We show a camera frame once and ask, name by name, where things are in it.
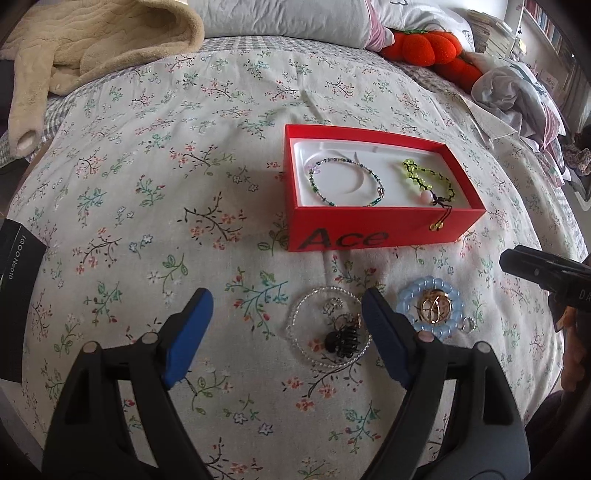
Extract clear crystal bead bracelet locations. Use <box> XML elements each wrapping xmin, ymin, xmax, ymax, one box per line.
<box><xmin>284</xmin><ymin>285</ymin><xmax>373</xmax><ymax>370</ymax></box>

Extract light blue bead bracelet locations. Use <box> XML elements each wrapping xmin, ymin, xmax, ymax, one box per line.
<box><xmin>396</xmin><ymin>275</ymin><xmax>477</xmax><ymax>341</ymax></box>

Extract black claw hair clip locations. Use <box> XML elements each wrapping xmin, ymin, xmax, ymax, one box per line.
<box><xmin>324</xmin><ymin>325</ymin><xmax>361</xmax><ymax>359</ymax></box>

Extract green bead cord bracelet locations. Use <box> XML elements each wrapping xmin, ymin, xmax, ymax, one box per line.
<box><xmin>400</xmin><ymin>157</ymin><xmax>459</xmax><ymax>232</ymax></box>

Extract multicolour seed bead bracelet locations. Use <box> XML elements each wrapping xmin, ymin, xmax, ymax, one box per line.
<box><xmin>306</xmin><ymin>156</ymin><xmax>386</xmax><ymax>209</ymax></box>

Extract right hand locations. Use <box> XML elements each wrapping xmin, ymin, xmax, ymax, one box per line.
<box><xmin>556</xmin><ymin>306</ymin><xmax>590</xmax><ymax>392</ymax></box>

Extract crumpled grey clothes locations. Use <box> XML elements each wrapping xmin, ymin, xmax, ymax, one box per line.
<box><xmin>469</xmin><ymin>62</ymin><xmax>591</xmax><ymax>186</ymax></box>

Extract black phone box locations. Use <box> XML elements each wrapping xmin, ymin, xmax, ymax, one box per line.
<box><xmin>0</xmin><ymin>218</ymin><xmax>46</xmax><ymax>383</ymax></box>

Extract red Ace box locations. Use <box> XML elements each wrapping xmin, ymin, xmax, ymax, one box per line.
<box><xmin>284</xmin><ymin>124</ymin><xmax>486</xmax><ymax>253</ymax></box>

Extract white bookshelf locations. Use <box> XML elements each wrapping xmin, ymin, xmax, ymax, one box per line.
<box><xmin>504</xmin><ymin>0</ymin><xmax>590</xmax><ymax>131</ymax></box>

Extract orange pumpkin plush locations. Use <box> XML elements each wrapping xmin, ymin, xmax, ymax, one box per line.
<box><xmin>380</xmin><ymin>30</ymin><xmax>483</xmax><ymax>94</ymax></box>

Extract white pillow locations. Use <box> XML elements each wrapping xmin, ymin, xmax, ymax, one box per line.
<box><xmin>372</xmin><ymin>0</ymin><xmax>475</xmax><ymax>52</ymax></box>

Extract grey pillow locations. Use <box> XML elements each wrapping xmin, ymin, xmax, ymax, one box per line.
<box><xmin>188</xmin><ymin>0</ymin><xmax>394</xmax><ymax>52</ymax></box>

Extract beige fleece garment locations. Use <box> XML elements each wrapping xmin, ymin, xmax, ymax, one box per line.
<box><xmin>1</xmin><ymin>0</ymin><xmax>204</xmax><ymax>159</ymax></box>

